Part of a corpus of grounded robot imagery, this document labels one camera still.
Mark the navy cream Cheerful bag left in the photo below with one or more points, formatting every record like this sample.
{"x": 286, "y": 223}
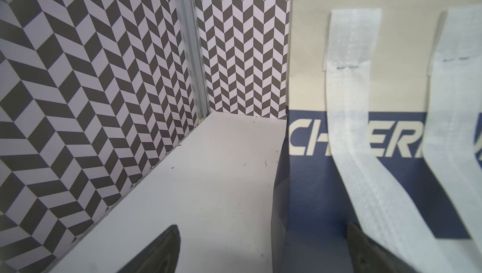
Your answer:
{"x": 383, "y": 131}

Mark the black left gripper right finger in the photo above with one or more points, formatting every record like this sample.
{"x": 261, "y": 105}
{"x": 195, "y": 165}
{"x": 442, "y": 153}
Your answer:
{"x": 368, "y": 256}

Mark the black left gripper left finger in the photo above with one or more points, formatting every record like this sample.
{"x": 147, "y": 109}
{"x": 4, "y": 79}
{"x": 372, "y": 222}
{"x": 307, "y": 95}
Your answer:
{"x": 161, "y": 255}

